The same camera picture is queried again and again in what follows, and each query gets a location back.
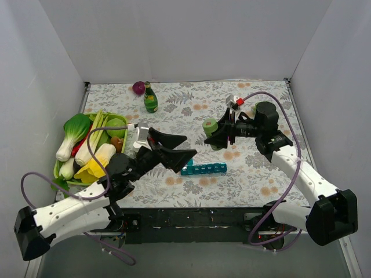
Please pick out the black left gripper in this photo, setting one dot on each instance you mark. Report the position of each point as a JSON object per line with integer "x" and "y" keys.
{"x": 158, "y": 149}

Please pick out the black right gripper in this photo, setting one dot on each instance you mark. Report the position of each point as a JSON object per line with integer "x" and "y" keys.
{"x": 229, "y": 129}

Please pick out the green pill bottle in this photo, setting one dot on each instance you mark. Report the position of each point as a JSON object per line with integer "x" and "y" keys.
{"x": 210, "y": 126}

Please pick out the teal weekly pill organizer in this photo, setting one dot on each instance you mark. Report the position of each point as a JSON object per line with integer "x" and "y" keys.
{"x": 199, "y": 169}

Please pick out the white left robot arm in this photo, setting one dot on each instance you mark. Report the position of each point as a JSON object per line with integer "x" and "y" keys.
{"x": 95, "y": 207}

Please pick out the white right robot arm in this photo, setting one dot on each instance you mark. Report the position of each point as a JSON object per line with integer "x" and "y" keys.
{"x": 331, "y": 214}

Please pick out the napa cabbage on table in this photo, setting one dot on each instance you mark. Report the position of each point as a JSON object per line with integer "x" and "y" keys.
{"x": 254, "y": 109}

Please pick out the brown mushroom toy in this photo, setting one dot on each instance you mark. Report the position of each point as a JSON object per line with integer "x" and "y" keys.
{"x": 117, "y": 143}

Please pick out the green glass bottle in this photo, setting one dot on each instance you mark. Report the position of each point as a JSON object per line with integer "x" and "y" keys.
{"x": 150, "y": 98}

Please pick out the yellow white cabbage toy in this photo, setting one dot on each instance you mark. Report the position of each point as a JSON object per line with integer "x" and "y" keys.
{"x": 92, "y": 171}

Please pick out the red onion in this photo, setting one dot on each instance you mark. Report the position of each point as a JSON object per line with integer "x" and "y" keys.
{"x": 139, "y": 88}

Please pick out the green plastic basket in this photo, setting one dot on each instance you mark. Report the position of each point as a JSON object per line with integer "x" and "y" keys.
{"x": 114, "y": 121}

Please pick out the red chili pepper toy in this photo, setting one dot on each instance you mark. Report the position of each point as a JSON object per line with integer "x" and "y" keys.
{"x": 79, "y": 143}

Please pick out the bok choy toy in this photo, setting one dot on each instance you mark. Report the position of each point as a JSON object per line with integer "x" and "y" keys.
{"x": 75, "y": 129}

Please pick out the small white green vegetable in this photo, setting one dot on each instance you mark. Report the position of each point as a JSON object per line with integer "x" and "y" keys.
{"x": 67, "y": 169}

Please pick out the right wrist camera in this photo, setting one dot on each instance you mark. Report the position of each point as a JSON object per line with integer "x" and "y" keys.
{"x": 233, "y": 101}

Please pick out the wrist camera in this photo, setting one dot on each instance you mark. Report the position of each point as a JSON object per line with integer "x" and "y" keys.
{"x": 142, "y": 131}
{"x": 233, "y": 101}

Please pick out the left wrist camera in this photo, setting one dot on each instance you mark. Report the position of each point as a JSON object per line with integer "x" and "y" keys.
{"x": 142, "y": 131}

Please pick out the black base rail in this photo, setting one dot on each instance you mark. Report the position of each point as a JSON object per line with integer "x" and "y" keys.
{"x": 184, "y": 225}

